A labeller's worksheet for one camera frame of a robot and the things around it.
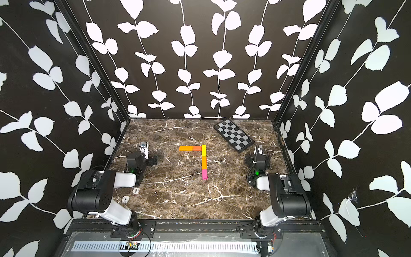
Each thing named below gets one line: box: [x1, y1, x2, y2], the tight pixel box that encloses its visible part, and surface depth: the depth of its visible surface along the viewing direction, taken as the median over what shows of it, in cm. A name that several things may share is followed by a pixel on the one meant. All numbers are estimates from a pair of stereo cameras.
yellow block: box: [201, 144, 207, 157], surface depth 105 cm
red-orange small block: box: [192, 145, 202, 151], surface depth 106 cm
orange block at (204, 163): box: [201, 156, 208, 170], surface depth 97 cm
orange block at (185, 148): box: [179, 145, 194, 151], surface depth 106 cm
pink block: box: [201, 169, 209, 180], surface depth 93 cm
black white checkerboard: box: [213, 118, 255, 154], surface depth 110 cm
